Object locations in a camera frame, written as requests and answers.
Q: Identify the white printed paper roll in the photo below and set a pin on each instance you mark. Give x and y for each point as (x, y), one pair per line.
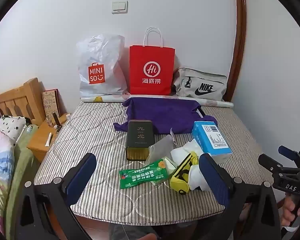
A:
(220, 103)

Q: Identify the white tube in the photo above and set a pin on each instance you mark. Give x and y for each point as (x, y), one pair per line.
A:
(49, 139)

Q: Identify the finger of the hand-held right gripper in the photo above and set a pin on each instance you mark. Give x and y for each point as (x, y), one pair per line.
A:
(287, 152)
(268, 162)

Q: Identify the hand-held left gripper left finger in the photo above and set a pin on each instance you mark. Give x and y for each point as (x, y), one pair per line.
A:
(82, 175)

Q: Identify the small dark stand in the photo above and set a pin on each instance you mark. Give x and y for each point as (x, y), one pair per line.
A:
(56, 120)

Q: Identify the brown wooden door frame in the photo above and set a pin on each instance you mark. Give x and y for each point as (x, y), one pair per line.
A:
(240, 30)

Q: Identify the floral white pillow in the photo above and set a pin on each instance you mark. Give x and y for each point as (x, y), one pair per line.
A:
(10, 127)

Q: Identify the purple towel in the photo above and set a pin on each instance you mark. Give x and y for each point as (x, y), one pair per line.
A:
(165, 115)

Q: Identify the blue tissue box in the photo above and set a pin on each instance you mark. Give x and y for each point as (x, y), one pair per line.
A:
(210, 140)

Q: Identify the person's right hand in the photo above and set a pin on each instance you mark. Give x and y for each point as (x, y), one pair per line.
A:
(287, 211)

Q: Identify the dark tin box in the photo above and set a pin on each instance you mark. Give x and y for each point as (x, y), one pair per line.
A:
(140, 135)

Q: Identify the colourful printed quilt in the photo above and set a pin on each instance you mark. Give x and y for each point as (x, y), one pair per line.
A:
(0, 160)

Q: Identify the green tissue packet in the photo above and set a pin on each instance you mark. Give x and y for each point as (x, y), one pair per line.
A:
(142, 176)

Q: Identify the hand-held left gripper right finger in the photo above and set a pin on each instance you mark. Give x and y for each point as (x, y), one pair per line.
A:
(212, 177)

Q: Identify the patterned book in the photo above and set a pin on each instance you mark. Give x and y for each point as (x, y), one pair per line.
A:
(50, 102)

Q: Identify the yellow black sock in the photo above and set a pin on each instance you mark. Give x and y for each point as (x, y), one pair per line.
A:
(182, 171)

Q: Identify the wooden nightstand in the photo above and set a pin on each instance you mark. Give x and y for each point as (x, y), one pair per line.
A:
(40, 140)

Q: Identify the grey fabric zip bag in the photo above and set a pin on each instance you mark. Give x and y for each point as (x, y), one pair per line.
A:
(202, 80)

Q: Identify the white light switch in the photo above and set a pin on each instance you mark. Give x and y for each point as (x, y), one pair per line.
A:
(119, 7)

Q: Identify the wooden headboard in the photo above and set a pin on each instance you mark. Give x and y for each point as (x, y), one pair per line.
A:
(20, 97)

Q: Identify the white plastic shopping bag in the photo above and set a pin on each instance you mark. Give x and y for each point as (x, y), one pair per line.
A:
(102, 55)

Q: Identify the green blanket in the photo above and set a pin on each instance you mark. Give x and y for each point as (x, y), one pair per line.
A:
(22, 160)

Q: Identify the red paper bag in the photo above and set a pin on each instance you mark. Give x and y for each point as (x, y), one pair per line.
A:
(152, 55)

